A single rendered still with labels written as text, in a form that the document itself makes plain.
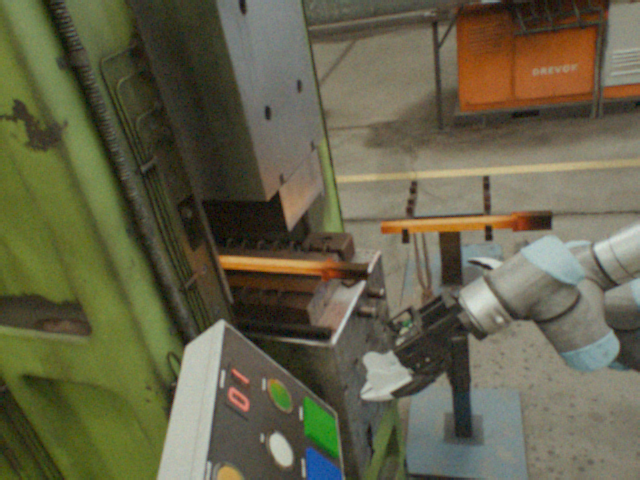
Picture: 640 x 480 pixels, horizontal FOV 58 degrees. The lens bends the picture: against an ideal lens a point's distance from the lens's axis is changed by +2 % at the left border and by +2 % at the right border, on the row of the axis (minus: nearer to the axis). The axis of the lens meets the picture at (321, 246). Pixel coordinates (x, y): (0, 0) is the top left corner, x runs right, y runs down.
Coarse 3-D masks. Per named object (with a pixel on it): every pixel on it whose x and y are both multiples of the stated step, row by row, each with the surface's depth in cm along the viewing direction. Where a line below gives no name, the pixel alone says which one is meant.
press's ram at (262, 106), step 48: (144, 0) 90; (192, 0) 87; (240, 0) 93; (288, 0) 107; (192, 48) 92; (240, 48) 93; (288, 48) 108; (192, 96) 97; (240, 96) 94; (288, 96) 109; (192, 144) 102; (240, 144) 99; (288, 144) 110; (240, 192) 104
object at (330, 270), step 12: (228, 264) 139; (240, 264) 137; (252, 264) 136; (264, 264) 135; (276, 264) 134; (288, 264) 133; (300, 264) 132; (312, 264) 131; (324, 264) 129; (336, 264) 129; (348, 264) 128; (360, 264) 127; (324, 276) 129; (336, 276) 129; (348, 276) 128; (360, 276) 127
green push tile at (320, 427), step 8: (304, 400) 91; (304, 408) 90; (312, 408) 90; (320, 408) 93; (304, 416) 88; (312, 416) 89; (320, 416) 91; (328, 416) 93; (304, 424) 87; (312, 424) 87; (320, 424) 89; (328, 424) 92; (312, 432) 86; (320, 432) 88; (328, 432) 90; (336, 432) 92; (312, 440) 86; (320, 440) 86; (328, 440) 88; (336, 440) 90; (328, 448) 87; (336, 448) 89; (336, 456) 88
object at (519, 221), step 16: (384, 224) 152; (400, 224) 151; (416, 224) 149; (432, 224) 148; (448, 224) 147; (464, 224) 146; (480, 224) 145; (496, 224) 144; (512, 224) 143; (528, 224) 143; (544, 224) 142
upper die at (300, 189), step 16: (304, 160) 118; (304, 176) 117; (320, 176) 125; (288, 192) 111; (304, 192) 118; (208, 208) 116; (224, 208) 115; (240, 208) 113; (256, 208) 112; (272, 208) 110; (288, 208) 111; (304, 208) 118; (224, 224) 117; (240, 224) 116; (256, 224) 114; (272, 224) 113; (288, 224) 112
